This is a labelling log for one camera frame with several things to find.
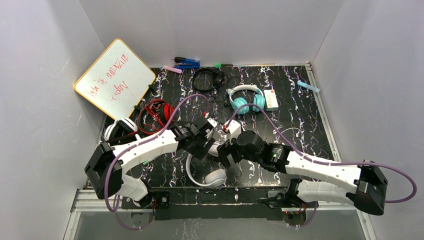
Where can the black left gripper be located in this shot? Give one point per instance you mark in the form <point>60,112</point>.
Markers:
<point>201,145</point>

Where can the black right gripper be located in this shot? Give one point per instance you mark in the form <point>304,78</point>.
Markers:
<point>226,153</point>

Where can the white beige headphones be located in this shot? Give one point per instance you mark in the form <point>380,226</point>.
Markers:
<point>217,177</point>

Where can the red headphones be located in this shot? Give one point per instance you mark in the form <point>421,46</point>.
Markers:
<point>160,111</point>

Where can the small black headphones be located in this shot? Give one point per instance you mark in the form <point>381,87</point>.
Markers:
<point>209,82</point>

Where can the small white labelled box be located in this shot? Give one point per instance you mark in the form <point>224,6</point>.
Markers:
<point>271,100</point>

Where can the black and white headphones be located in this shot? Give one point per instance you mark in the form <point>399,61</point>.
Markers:
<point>119,130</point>

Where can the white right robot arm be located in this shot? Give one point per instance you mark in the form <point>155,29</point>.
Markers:
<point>364,186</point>

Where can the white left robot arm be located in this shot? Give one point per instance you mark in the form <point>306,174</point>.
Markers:
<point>108,166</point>

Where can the white green capped pen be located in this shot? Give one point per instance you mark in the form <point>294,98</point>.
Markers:
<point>147,162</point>

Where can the green capped marker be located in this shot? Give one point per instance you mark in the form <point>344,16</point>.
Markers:
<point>220,65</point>

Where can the pink marker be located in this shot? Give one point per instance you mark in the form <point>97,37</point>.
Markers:
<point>172,69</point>

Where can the blue stapler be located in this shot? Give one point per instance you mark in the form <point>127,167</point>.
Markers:
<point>186,63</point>

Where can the yellow framed whiteboard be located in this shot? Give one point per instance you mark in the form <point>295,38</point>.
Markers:
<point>116,81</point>

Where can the light blue marker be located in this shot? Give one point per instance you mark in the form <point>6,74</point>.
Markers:
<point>308,86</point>

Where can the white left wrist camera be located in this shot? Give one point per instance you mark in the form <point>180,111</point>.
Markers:
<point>212,121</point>

